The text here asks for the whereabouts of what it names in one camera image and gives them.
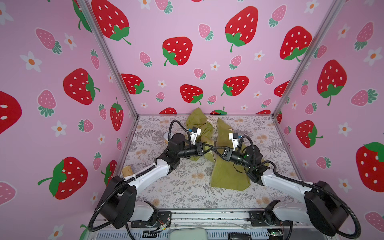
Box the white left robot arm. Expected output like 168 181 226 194
88 134 214 232

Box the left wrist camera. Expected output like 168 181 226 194
189 127 202 145

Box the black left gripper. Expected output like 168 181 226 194
176 143 212 161

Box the white device on rail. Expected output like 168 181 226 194
169 228 208 240

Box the small white-lidded can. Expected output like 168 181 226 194
164 132 169 142

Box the black device on rail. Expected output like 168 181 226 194
228 233 252 240

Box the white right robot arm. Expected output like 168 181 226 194
212 145 362 239

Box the green zip jacket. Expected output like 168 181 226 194
186 108 251 191

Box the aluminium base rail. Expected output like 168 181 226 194
89 207 334 232

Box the tan cardboard box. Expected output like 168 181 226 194
122 166 134 178

